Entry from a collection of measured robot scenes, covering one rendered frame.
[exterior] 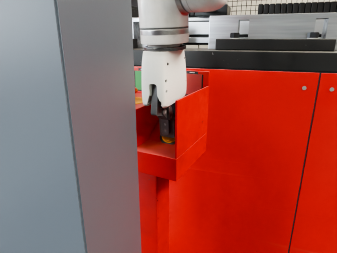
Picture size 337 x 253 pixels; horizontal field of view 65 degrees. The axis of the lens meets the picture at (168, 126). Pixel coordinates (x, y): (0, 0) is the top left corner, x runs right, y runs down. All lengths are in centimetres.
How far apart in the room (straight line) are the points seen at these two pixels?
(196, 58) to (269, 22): 23
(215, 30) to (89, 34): 66
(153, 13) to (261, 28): 46
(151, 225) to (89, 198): 43
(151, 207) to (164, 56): 34
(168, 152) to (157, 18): 23
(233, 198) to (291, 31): 50
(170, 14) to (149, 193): 37
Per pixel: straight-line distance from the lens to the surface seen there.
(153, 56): 45
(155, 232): 66
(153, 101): 47
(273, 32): 84
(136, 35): 95
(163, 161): 48
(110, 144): 27
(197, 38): 113
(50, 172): 21
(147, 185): 60
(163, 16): 45
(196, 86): 58
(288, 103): 74
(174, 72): 47
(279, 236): 92
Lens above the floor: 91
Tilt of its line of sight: 18 degrees down
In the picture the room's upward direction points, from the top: straight up
